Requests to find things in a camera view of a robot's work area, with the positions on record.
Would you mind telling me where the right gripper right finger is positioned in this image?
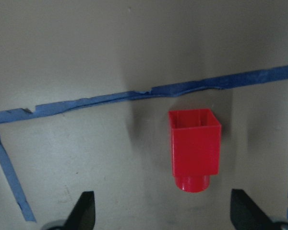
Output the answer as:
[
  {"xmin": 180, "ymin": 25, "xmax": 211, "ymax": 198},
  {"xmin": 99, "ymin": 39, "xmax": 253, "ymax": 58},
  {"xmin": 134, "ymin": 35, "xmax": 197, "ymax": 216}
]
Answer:
[{"xmin": 230, "ymin": 189, "xmax": 288, "ymax": 230}]

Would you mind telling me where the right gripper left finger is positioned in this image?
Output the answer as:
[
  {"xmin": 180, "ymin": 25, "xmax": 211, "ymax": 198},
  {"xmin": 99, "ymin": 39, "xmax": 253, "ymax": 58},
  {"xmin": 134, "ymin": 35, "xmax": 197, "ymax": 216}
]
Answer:
[{"xmin": 42, "ymin": 191, "xmax": 96, "ymax": 230}]

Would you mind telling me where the red toy block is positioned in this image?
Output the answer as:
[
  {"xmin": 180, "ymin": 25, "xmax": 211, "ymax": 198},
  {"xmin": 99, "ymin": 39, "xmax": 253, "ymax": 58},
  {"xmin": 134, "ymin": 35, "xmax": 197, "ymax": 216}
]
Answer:
[{"xmin": 168, "ymin": 109, "xmax": 222, "ymax": 193}]

